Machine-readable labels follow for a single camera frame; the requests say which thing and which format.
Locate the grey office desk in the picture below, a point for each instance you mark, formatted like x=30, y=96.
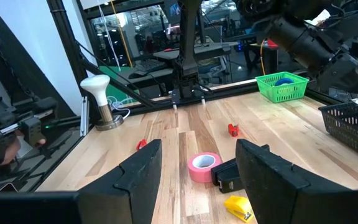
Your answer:
x=207, y=49

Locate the green board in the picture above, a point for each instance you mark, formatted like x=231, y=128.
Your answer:
x=113, y=90

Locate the black computer mouse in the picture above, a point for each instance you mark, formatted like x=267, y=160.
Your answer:
x=138, y=74

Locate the red staple remover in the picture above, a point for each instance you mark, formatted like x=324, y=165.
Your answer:
x=141, y=144

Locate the red box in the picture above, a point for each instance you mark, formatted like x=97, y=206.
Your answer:
x=272, y=44

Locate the green plastic basket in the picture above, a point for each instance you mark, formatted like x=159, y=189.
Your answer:
x=281, y=91

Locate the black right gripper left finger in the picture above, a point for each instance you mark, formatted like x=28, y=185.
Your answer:
x=129, y=193

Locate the black plastic basket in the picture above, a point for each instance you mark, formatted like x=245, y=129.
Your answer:
x=343, y=130

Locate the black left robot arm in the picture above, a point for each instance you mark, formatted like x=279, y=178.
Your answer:
x=297, y=40

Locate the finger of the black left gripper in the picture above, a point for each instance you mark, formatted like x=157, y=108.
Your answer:
x=357, y=85

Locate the pink tape roll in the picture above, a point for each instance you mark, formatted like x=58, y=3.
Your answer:
x=199, y=172

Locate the black keyboard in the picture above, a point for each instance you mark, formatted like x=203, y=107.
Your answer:
x=150, y=65

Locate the silver aluminium bar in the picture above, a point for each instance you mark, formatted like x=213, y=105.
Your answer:
x=84, y=116

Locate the black stapler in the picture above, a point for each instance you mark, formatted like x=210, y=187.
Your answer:
x=225, y=179

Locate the blue tape roll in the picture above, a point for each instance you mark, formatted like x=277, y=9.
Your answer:
x=284, y=81

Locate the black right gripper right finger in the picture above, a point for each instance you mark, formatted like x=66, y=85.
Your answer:
x=272, y=186

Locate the yellow mini stapler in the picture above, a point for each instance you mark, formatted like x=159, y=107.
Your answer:
x=237, y=207

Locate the red mini stapler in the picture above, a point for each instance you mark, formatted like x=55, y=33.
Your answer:
x=232, y=130

